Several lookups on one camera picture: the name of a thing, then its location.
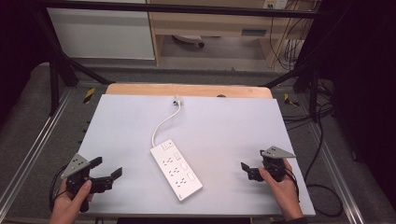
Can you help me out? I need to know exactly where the black metal frame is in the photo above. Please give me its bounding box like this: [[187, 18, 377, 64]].
[[30, 0, 336, 123]]

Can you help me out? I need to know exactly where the white power strip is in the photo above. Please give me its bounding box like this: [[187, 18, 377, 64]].
[[149, 138, 205, 203]]

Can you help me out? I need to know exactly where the person's right hand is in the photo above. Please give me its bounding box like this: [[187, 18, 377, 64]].
[[258, 158, 304, 222]]

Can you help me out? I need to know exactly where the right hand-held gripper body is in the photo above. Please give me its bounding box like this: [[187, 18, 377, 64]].
[[258, 146, 297, 183]]

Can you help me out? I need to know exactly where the black floor cable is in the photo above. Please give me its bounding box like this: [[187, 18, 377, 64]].
[[281, 77, 346, 218]]

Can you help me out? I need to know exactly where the wooden table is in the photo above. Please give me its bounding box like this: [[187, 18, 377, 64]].
[[105, 82, 274, 100]]

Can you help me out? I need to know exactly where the white cabinet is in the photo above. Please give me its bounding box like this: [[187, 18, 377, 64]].
[[46, 0, 156, 61]]

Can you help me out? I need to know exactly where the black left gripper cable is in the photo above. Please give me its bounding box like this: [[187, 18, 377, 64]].
[[48, 163, 69, 213]]

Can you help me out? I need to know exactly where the person's left hand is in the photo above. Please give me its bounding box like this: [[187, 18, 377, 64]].
[[49, 178, 94, 224]]

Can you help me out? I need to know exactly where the aluminium floor rail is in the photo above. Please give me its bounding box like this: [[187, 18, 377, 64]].
[[0, 88, 75, 207], [306, 119, 366, 224]]

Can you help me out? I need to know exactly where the bundle of hanging black cables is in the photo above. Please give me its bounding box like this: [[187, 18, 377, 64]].
[[268, 0, 316, 72]]

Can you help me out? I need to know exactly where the chair base with caster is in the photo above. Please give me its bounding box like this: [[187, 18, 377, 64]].
[[172, 34, 206, 49]]

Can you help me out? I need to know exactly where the light wooden desk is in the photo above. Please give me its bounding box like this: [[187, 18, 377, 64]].
[[146, 0, 314, 69]]

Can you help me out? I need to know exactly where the white power strip cable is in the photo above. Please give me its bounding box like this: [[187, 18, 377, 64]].
[[150, 100, 182, 147]]

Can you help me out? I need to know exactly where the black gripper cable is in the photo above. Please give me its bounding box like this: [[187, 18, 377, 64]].
[[48, 163, 69, 213], [283, 167, 301, 203]]

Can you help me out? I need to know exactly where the black yellow tape marker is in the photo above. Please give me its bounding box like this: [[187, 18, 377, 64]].
[[283, 92, 301, 107], [82, 87, 96, 105]]

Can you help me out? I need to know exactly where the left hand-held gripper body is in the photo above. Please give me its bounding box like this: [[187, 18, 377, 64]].
[[60, 153, 114, 214]]

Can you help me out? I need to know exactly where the white wall socket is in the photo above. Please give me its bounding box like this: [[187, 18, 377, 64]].
[[262, 0, 290, 10]]

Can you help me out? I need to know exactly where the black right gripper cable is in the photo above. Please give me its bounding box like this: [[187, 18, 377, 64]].
[[283, 167, 301, 203]]

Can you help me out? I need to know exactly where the pale grey table board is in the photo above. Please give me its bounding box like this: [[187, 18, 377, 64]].
[[75, 94, 317, 217]]

